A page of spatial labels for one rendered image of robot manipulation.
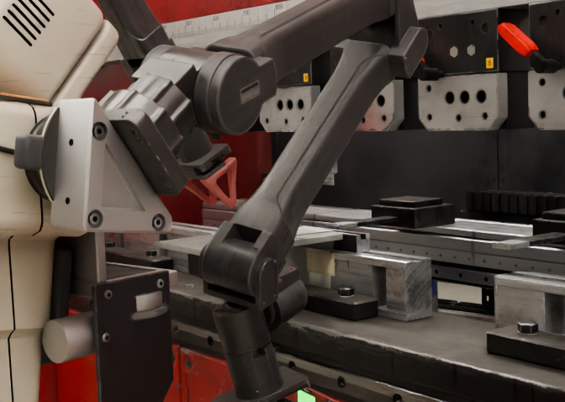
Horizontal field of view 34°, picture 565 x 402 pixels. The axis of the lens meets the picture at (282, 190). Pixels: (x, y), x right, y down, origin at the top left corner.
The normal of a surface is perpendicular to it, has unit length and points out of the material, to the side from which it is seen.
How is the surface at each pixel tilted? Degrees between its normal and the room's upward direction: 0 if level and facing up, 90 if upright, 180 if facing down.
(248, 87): 101
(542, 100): 90
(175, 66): 39
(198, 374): 90
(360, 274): 90
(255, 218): 45
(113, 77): 90
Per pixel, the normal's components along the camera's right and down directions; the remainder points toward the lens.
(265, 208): -0.29, -0.64
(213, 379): -0.79, 0.08
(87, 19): 0.76, 0.03
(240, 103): 0.83, 0.20
